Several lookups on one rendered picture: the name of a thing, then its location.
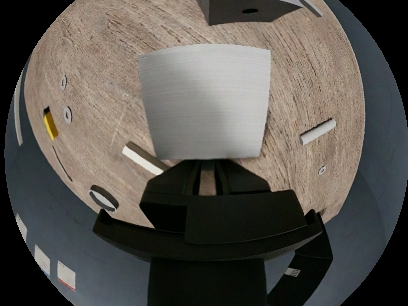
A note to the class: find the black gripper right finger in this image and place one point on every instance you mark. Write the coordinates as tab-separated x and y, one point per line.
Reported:
236	179

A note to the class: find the grey flat washer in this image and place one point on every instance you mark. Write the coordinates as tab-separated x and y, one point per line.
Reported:
67	109
65	79

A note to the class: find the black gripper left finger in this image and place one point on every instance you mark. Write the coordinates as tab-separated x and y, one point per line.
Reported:
184	177

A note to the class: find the white cylinder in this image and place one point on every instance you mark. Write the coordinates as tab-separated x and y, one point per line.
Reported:
317	131

